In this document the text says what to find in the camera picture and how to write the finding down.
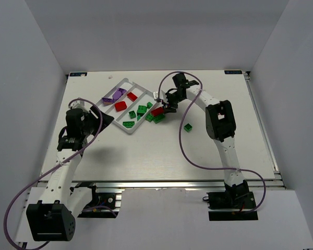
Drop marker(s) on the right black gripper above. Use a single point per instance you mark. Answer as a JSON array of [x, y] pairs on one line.
[[169, 101]]

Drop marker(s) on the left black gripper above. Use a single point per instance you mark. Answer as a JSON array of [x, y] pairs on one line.
[[96, 119]]

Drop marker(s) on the red lego brick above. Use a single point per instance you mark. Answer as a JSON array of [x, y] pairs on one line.
[[157, 111], [132, 96]]

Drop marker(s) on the green long lego brick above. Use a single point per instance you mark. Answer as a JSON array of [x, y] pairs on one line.
[[159, 118]]

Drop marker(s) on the purple lego brick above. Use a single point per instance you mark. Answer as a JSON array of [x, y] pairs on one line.
[[107, 101]]

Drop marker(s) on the red rounded lego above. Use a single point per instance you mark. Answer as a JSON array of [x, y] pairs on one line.
[[120, 106]]

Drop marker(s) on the green lego square brick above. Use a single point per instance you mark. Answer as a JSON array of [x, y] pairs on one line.
[[132, 114]]

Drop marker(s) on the purple rounded lego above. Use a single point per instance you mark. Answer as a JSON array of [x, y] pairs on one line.
[[116, 95]]

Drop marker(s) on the green lego two-by-two brick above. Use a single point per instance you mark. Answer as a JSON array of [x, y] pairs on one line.
[[141, 112]]

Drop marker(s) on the purple arched lego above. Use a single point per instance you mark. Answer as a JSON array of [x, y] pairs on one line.
[[122, 90]]

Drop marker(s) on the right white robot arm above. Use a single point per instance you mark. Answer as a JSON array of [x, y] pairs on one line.
[[220, 127]]

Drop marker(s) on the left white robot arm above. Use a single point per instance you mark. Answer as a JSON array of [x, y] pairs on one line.
[[53, 217]]

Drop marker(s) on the small green lego in tray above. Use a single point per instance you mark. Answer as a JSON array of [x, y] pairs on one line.
[[149, 104]]

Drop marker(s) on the white divided tray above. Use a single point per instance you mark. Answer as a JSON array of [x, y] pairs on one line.
[[143, 95]]

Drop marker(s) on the left blue label sticker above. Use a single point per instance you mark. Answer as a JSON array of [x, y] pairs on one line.
[[78, 74]]

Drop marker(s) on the blue label sticker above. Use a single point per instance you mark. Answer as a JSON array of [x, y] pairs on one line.
[[233, 72], [78, 74]]

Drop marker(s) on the right blue label sticker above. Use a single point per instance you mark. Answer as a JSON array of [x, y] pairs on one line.
[[233, 72]]

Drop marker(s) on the aluminium table frame rail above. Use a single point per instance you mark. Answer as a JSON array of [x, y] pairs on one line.
[[181, 184]]

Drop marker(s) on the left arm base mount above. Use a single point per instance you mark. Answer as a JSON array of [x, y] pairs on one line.
[[104, 204]]

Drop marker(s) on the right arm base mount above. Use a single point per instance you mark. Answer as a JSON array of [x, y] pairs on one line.
[[222, 208]]

